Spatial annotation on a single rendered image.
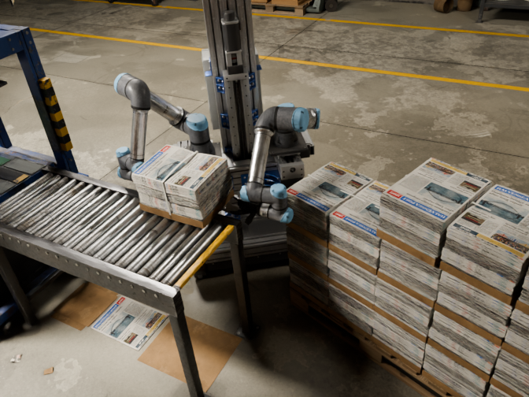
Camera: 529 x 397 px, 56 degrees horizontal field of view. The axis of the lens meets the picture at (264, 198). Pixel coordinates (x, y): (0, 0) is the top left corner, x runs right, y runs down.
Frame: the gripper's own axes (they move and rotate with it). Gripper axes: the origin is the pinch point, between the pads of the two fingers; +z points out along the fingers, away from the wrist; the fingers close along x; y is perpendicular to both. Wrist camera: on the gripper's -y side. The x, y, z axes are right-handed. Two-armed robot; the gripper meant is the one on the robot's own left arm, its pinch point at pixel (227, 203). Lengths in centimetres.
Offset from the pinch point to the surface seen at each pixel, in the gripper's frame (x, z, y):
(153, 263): 50, 8, 0
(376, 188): -36, -65, 2
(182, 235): 29.5, 7.3, -0.5
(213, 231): 21.6, -5.3, -0.2
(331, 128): -231, 34, -83
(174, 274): 52, -5, 0
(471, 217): 1, -113, 26
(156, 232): 32.5, 20.3, -0.5
